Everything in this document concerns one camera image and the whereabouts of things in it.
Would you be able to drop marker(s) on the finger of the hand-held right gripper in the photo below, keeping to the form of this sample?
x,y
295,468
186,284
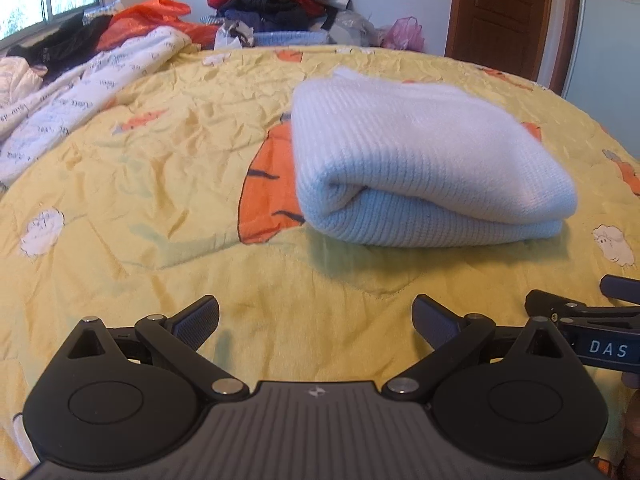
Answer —
x,y
555,305
622,289

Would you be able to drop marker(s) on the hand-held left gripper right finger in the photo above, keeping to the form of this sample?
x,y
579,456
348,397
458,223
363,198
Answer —
x,y
432,321

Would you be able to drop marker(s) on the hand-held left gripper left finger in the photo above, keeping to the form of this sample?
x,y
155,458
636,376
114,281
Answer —
x,y
200,318

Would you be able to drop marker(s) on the white knit sweater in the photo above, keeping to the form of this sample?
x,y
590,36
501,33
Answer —
x,y
415,160

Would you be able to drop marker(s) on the person's right hand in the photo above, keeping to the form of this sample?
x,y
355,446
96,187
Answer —
x,y
634,425

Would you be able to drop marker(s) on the yellow printed bedspread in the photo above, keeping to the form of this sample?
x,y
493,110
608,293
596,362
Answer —
x,y
150,185

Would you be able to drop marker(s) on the white script-printed blanket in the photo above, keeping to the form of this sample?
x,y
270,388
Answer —
x,y
90,90

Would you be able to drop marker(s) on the white wardrobe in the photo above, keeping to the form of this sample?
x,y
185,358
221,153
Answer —
x,y
610,35

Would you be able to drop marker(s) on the pink plastic bag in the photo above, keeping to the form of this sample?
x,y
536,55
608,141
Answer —
x,y
405,35

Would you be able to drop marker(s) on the light blue blanket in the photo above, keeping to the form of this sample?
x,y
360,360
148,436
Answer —
x,y
290,39

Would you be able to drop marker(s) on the brown wooden door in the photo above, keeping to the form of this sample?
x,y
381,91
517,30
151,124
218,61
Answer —
x,y
505,15

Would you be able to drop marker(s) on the orange plastic bag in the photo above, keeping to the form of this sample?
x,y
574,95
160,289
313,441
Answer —
x,y
150,20

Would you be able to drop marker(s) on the white quilted garment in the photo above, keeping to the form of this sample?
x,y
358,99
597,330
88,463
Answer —
x,y
20,74

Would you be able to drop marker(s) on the grey plastic bag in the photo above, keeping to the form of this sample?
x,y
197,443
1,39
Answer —
x,y
355,27

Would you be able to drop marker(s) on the black garment by window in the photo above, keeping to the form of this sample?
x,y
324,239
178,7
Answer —
x,y
65,42

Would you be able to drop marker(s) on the navy garment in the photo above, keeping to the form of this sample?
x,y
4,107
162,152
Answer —
x,y
270,15

